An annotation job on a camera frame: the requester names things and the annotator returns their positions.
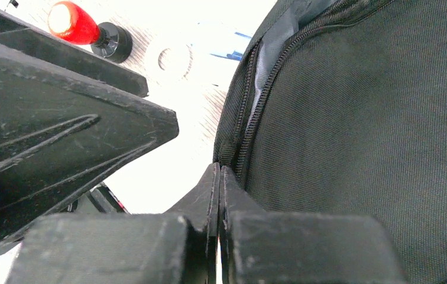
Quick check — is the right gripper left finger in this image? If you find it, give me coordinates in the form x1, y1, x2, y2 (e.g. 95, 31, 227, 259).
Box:
167, 163, 221, 283

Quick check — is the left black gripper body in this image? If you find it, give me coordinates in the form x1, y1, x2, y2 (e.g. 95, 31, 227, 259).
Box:
63, 182, 129, 214

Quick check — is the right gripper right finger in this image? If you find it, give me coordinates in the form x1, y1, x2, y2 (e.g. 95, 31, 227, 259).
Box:
218, 166, 265, 284

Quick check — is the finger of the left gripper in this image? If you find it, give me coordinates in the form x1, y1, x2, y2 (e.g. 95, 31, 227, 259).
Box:
0, 10, 148, 98
0, 44, 179, 250

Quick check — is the black backpack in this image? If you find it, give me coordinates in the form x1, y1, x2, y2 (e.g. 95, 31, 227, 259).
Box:
213, 1, 447, 283

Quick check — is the red black stamp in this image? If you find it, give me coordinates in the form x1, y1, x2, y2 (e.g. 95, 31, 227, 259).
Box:
47, 1, 133, 63

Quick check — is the clear tape roll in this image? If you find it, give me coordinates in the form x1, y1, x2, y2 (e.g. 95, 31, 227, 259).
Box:
144, 38, 193, 85

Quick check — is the blue eraser pen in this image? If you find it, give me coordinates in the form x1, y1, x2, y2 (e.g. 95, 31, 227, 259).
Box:
191, 22, 252, 61

